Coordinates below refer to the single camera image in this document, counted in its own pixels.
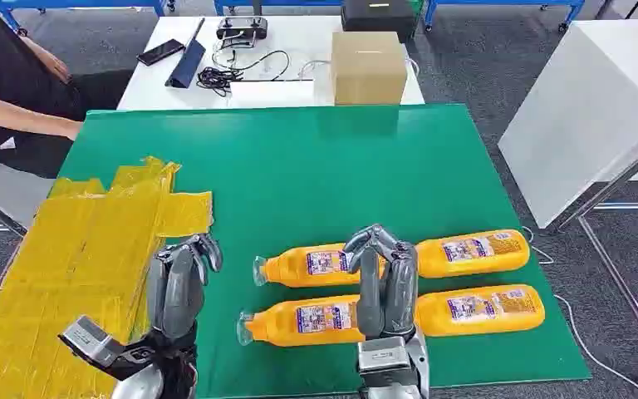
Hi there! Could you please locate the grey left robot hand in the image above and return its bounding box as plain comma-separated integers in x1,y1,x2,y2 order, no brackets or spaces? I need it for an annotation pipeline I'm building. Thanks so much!
145,233,224,340

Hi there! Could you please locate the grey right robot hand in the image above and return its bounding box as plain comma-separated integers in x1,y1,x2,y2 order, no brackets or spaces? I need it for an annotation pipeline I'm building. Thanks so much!
343,224,420,340

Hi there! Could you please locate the orange drink bottle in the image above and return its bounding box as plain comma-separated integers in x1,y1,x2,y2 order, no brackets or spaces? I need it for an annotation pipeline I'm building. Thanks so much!
413,284,547,338
413,229,532,280
237,294,366,348
253,242,387,289

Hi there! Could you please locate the yellow plastic sheet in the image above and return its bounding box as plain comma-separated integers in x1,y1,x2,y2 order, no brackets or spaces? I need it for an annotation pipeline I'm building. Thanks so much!
0,155,214,399

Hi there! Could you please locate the green table mat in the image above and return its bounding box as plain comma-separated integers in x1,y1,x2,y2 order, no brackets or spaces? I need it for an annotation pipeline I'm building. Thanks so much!
57,103,592,399

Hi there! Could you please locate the pale grey platform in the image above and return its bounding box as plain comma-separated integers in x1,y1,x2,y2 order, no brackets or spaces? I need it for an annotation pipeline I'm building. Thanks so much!
0,135,56,229

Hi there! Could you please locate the brown cardboard box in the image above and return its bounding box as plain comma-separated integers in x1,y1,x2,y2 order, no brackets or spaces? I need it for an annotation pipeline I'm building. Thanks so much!
331,31,409,106

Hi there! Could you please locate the dark blue folder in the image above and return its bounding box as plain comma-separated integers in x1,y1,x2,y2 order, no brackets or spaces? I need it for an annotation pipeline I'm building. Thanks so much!
164,17,207,90

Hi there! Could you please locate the black smartphone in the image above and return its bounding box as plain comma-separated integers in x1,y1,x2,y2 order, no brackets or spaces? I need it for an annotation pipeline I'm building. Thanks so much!
135,38,186,67

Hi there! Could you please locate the large white panel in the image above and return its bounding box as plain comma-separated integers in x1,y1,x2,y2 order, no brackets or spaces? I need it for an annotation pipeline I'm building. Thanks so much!
498,19,638,229

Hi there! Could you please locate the person's hand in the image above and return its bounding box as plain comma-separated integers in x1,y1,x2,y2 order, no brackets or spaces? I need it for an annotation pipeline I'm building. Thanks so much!
20,35,72,84

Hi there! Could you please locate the white table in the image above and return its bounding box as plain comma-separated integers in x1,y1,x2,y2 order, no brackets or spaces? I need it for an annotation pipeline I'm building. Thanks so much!
116,15,425,111

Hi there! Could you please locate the black remote controller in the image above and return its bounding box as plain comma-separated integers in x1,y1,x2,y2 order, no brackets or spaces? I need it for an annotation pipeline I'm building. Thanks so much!
215,16,269,48

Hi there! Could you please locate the black box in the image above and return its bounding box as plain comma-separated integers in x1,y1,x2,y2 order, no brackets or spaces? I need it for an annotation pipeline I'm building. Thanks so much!
341,0,418,44

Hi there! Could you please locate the person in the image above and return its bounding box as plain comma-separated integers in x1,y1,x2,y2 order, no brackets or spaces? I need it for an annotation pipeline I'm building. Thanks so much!
0,0,133,180

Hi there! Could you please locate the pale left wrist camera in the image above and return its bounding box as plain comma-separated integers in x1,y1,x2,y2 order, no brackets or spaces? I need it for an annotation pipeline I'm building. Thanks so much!
58,314,125,371

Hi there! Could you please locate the white floor cable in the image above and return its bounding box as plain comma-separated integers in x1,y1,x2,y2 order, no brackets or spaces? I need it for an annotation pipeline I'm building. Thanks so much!
521,225,638,399

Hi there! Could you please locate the black cable bundle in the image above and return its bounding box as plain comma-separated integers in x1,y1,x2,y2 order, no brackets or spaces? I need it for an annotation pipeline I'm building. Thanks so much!
196,49,292,99

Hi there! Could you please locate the thin white cable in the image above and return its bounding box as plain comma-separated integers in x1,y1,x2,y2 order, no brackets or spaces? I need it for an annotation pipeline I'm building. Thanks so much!
297,57,334,81

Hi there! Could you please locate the metal table frame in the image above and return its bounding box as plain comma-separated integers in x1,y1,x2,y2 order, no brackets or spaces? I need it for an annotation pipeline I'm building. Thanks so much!
550,118,638,371

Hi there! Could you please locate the blue metal frame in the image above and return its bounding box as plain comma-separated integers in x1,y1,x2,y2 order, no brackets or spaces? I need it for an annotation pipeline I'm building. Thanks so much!
0,0,169,32
423,0,586,33
213,0,345,17

